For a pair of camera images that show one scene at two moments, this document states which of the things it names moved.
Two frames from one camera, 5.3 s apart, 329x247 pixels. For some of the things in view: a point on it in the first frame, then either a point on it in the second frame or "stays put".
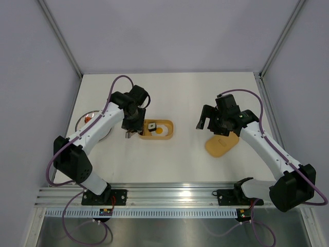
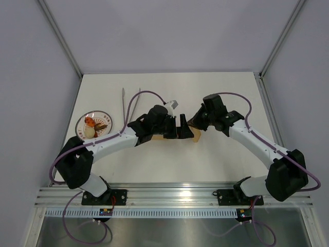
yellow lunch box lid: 217,146 to 196,133
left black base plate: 105,198 stays put
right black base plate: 235,197 stays put
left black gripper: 138,125 to 183,131
